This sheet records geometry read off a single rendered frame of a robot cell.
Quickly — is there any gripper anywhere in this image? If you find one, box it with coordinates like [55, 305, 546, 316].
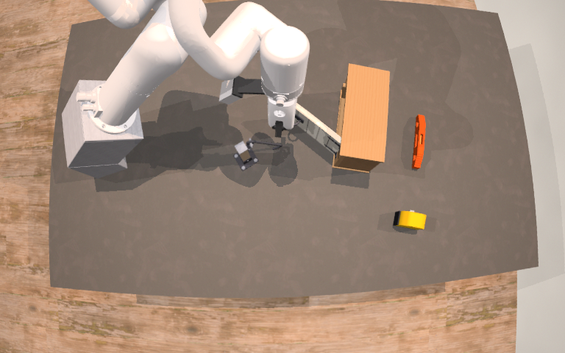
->
[265, 94, 300, 138]

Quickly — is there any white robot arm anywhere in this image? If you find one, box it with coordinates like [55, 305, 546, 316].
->
[77, 0, 310, 135]

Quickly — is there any small brown wooden cabinet with white door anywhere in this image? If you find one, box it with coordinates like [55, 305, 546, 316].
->
[294, 64, 390, 173]

